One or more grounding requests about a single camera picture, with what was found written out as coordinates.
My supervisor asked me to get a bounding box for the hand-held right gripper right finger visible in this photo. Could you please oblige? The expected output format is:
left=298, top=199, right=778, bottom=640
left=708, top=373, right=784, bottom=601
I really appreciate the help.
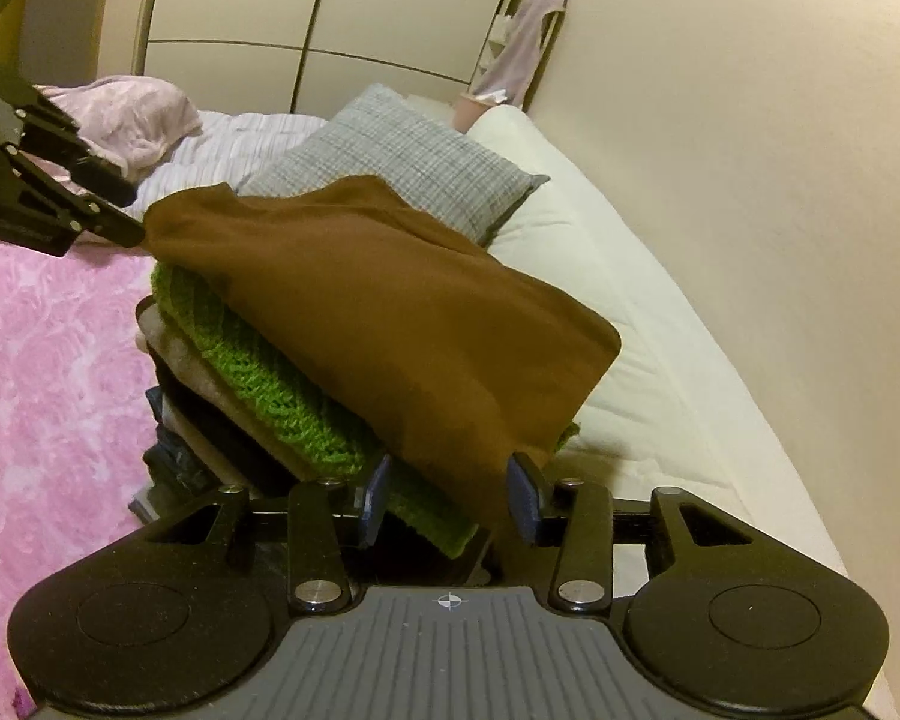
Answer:
left=505, top=451, right=757, bottom=614

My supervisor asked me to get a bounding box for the pink rose-patterned blanket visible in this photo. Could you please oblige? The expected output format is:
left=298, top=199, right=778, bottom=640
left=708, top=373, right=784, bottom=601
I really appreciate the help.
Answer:
left=0, top=236, right=166, bottom=720

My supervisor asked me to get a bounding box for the brown garment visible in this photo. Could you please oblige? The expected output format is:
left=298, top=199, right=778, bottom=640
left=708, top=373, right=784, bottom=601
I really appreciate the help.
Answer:
left=141, top=175, right=622, bottom=548

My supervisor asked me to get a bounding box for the pink quilt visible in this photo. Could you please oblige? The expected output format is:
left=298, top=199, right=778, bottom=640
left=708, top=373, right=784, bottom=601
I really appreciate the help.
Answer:
left=41, top=75, right=205, bottom=173

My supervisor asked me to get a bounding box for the white striped quilt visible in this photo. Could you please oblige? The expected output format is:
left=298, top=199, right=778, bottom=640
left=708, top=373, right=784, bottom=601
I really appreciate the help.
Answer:
left=131, top=111, right=331, bottom=203

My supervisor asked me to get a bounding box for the hanging pink garment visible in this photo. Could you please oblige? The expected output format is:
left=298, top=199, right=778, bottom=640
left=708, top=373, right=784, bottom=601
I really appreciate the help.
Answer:
left=469, top=0, right=571, bottom=110

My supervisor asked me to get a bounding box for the grey checked pillow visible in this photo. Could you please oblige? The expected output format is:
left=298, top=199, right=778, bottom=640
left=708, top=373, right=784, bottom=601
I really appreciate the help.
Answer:
left=236, top=82, right=552, bottom=248

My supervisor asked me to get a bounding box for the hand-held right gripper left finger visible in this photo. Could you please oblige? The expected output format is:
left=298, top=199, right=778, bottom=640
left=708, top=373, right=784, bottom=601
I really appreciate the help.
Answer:
left=146, top=453, right=392, bottom=614

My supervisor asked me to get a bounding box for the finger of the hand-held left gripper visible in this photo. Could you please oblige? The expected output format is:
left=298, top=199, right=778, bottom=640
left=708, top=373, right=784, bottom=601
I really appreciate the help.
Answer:
left=4, top=146, right=149, bottom=250
left=0, top=64, right=137, bottom=207

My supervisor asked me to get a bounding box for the pale pink object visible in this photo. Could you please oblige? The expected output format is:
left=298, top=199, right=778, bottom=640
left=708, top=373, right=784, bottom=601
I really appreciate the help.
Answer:
left=452, top=90, right=488, bottom=132

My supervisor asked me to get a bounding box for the beige garment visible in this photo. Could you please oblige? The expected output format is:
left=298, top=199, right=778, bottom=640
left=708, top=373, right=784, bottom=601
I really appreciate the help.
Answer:
left=133, top=296, right=308, bottom=481

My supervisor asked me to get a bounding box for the dark grey garment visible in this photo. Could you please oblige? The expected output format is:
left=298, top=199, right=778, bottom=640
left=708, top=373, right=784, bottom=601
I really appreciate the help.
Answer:
left=141, top=386, right=218, bottom=518

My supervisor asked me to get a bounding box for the cream bedding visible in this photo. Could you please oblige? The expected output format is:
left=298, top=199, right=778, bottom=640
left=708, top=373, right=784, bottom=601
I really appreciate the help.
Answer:
left=465, top=105, right=856, bottom=593

